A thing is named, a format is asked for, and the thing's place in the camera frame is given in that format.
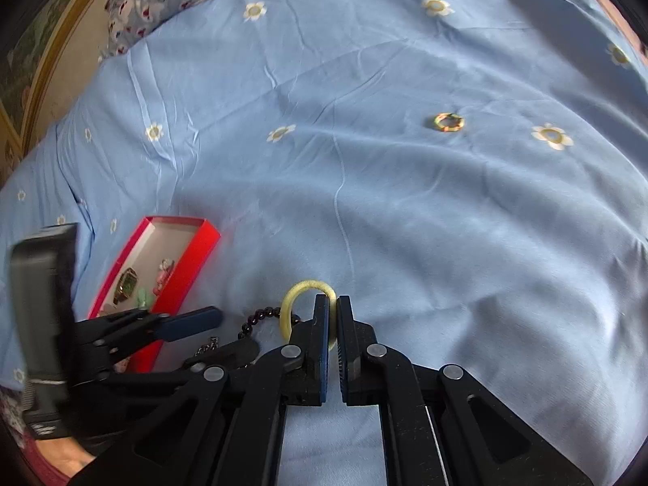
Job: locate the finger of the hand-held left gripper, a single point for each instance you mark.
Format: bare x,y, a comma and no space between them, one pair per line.
233,352
195,321

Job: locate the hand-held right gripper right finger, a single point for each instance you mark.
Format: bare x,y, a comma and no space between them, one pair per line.
345,344

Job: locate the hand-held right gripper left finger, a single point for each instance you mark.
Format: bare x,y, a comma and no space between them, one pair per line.
320,344

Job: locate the pink cartoon hair clip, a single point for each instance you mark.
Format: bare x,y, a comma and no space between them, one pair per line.
163,273

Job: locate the red shallow cardboard box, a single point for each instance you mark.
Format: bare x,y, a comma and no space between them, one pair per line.
200,250

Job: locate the gold wrist watch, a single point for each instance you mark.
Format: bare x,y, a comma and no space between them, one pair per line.
126,283

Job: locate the peach printed blanket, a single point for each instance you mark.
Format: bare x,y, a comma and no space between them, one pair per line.
625,20

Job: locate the framed wall poster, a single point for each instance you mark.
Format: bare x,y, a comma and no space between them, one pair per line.
30,60

